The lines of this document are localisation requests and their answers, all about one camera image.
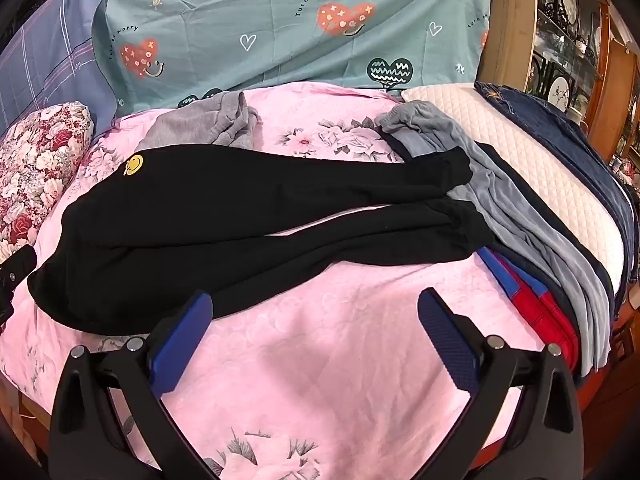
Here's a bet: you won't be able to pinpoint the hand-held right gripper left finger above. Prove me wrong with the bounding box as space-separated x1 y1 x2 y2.
49 289 216 480

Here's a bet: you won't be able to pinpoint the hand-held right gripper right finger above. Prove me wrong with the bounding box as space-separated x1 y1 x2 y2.
416 287 587 480

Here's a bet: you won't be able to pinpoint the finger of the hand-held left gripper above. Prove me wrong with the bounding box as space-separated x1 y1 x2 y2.
0 246 40 328

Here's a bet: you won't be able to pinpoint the black pants with smiley patch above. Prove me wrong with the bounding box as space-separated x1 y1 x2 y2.
27 144 494 334

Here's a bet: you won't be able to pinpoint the grey velvet pants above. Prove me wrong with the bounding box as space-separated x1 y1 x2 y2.
375 101 614 377

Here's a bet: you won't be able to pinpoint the dark navy pants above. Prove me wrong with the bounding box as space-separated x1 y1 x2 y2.
475 141 617 306

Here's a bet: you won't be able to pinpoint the folded light grey pants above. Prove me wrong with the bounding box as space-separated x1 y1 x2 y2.
134 89 264 154

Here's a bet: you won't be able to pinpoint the red and blue garment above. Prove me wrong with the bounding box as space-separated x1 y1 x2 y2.
475 247 582 377

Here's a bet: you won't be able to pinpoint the red floral pillow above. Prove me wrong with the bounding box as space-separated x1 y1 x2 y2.
0 101 96 262

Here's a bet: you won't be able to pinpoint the pink floral bed sheet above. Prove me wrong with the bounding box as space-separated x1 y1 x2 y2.
0 82 552 480

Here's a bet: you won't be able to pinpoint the blue plaid quilt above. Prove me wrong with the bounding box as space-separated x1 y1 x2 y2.
0 0 119 137

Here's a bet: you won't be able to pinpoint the dark blue jeans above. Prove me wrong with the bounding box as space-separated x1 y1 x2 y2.
473 80 637 307

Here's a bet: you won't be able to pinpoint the teal heart print quilt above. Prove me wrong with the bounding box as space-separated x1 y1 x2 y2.
92 0 497 112

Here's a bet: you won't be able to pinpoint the wooden display cabinet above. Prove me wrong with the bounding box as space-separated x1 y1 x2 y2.
479 0 640 173

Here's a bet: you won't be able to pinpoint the wooden bed frame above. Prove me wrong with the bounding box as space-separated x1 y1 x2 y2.
0 372 58 467

